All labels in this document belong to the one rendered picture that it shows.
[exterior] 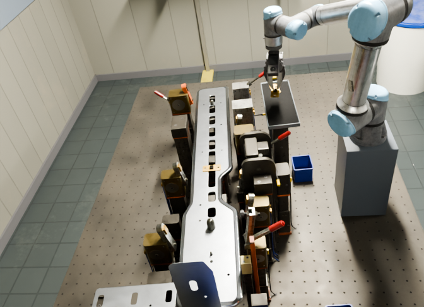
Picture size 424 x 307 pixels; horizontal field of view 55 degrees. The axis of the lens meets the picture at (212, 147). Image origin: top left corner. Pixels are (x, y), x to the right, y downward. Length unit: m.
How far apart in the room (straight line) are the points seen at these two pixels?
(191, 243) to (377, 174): 0.84
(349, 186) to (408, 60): 2.25
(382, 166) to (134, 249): 1.17
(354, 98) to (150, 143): 1.43
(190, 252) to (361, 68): 0.88
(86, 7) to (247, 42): 1.72
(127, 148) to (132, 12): 2.23
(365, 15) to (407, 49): 2.58
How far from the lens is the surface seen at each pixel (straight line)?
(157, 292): 1.49
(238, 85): 2.28
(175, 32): 4.53
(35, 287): 3.06
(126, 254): 2.01
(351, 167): 1.81
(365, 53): 1.43
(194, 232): 1.61
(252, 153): 1.60
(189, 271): 1.14
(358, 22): 1.37
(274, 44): 1.75
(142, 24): 4.56
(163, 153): 2.47
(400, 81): 4.10
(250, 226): 1.38
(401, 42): 3.90
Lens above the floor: 2.23
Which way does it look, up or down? 39 degrees down
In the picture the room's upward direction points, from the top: 10 degrees counter-clockwise
